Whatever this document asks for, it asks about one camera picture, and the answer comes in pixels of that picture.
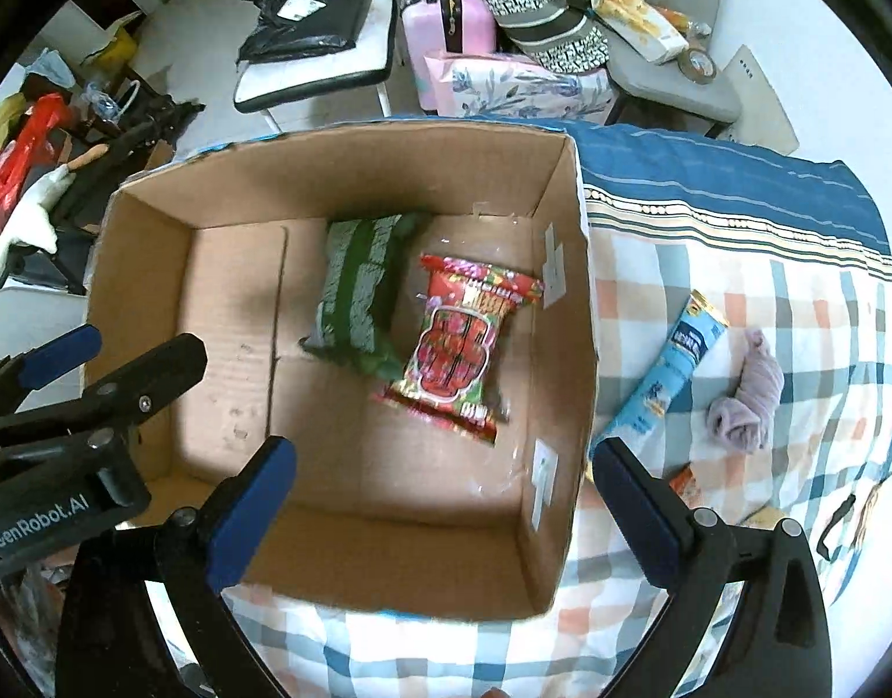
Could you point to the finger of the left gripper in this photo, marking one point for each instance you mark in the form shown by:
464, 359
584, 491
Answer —
21, 375
129, 395

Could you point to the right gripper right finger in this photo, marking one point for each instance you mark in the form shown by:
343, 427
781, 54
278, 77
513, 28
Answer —
689, 558

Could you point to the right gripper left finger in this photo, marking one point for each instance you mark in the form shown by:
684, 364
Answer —
208, 550

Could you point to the purple sock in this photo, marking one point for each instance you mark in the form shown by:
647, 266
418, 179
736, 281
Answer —
743, 420

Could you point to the green snack packet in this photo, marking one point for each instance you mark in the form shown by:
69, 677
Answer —
366, 262

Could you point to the red snack packet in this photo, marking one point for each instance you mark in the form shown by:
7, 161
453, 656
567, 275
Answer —
444, 379

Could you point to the grey chair near left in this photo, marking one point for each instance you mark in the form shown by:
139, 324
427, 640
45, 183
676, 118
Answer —
30, 318

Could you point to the orange snack packet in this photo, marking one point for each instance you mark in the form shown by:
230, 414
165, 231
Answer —
685, 485

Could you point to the blue long snack stick pack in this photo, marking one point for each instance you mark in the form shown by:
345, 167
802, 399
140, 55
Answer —
691, 337

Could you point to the white goose plush toy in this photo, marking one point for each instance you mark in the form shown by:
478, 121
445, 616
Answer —
29, 223

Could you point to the plaid checkered tablecloth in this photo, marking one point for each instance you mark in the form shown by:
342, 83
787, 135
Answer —
794, 248

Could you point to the red plastic bag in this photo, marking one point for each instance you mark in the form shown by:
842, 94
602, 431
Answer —
31, 148

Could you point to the open cardboard box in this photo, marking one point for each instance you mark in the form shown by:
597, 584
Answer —
407, 303

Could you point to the white leather chair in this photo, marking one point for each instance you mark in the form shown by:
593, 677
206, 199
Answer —
262, 86

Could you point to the black plastic bag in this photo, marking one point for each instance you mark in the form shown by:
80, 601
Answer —
295, 29

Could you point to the floral pink package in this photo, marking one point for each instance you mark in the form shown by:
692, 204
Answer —
498, 85

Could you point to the brown tape roll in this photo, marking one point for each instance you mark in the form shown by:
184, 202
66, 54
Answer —
697, 65

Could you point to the pink suitcase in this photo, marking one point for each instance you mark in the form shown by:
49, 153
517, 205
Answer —
453, 26

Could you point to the yellow white snack bag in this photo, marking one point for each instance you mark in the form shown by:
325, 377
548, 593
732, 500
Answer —
647, 31

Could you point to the patterned tote bag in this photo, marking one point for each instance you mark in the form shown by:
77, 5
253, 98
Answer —
562, 36

